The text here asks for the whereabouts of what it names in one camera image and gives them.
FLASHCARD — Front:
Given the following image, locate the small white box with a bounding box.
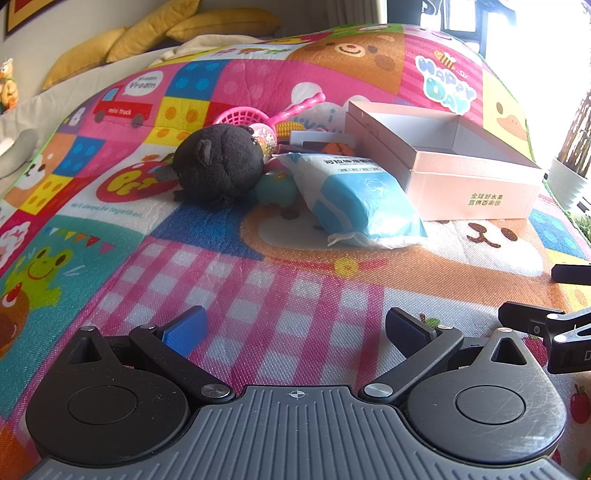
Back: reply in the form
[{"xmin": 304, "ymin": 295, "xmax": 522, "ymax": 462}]
[{"xmin": 290, "ymin": 130, "xmax": 356, "ymax": 156}]

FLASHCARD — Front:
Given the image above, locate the yellow pillow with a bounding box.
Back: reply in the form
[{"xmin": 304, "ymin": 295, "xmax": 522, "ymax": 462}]
[
  {"xmin": 106, "ymin": 0, "xmax": 202, "ymax": 64},
  {"xmin": 42, "ymin": 27, "xmax": 131, "ymax": 91},
  {"xmin": 166, "ymin": 8, "xmax": 282, "ymax": 43}
]

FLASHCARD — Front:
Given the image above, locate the orange bear stuffed toy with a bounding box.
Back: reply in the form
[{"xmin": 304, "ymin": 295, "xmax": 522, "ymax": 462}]
[{"xmin": 0, "ymin": 58, "xmax": 20, "ymax": 114}]

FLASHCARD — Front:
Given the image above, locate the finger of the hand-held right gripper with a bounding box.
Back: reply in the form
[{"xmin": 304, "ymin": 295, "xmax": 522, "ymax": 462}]
[
  {"xmin": 498, "ymin": 300, "xmax": 591, "ymax": 346},
  {"xmin": 551, "ymin": 263, "xmax": 591, "ymax": 284}
]

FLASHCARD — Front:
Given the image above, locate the white planter pot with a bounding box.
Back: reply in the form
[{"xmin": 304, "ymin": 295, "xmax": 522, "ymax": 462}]
[{"xmin": 547, "ymin": 157, "xmax": 591, "ymax": 214}]

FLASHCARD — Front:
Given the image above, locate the beige curtain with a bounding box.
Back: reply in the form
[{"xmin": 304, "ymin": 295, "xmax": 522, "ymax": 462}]
[{"xmin": 324, "ymin": 0, "xmax": 389, "ymax": 27}]

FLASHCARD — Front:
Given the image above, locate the teal toy ball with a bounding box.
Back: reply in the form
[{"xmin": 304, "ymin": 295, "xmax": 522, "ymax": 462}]
[{"xmin": 255, "ymin": 171, "xmax": 297, "ymax": 206}]

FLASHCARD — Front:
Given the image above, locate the pink toy strainer basket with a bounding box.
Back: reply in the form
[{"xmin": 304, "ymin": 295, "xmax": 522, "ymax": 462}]
[{"xmin": 213, "ymin": 92, "xmax": 327, "ymax": 139}]

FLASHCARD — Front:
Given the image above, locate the pink cardboard box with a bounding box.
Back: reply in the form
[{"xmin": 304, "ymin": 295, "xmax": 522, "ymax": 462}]
[{"xmin": 344, "ymin": 99, "xmax": 546, "ymax": 221}]

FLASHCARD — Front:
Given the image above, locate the framed wall picture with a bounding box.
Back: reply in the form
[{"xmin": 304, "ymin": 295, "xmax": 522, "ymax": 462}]
[{"xmin": 4, "ymin": 0, "xmax": 82, "ymax": 36}]

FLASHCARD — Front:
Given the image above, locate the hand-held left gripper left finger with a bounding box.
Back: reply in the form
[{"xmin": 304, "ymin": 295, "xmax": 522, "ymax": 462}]
[{"xmin": 68, "ymin": 305, "xmax": 235, "ymax": 403}]

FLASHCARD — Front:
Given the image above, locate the black plush toy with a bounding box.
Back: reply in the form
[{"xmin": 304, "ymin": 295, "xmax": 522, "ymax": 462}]
[{"xmin": 173, "ymin": 124, "xmax": 265, "ymax": 205}]

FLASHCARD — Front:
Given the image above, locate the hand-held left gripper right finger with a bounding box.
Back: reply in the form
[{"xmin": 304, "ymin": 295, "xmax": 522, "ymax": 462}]
[{"xmin": 362, "ymin": 307, "xmax": 532, "ymax": 407}]

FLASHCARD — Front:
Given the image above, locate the blue white wet wipes pack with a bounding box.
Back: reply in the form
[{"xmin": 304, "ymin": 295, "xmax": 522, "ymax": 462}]
[{"xmin": 272, "ymin": 152, "xmax": 428, "ymax": 250}]

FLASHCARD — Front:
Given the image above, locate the dark window frame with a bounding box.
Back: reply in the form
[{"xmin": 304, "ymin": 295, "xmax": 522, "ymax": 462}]
[{"xmin": 421, "ymin": 0, "xmax": 491, "ymax": 34}]

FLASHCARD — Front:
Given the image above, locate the colourful printed play mat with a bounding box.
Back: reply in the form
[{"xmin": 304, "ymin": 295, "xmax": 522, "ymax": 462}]
[{"xmin": 0, "ymin": 21, "xmax": 591, "ymax": 480}]

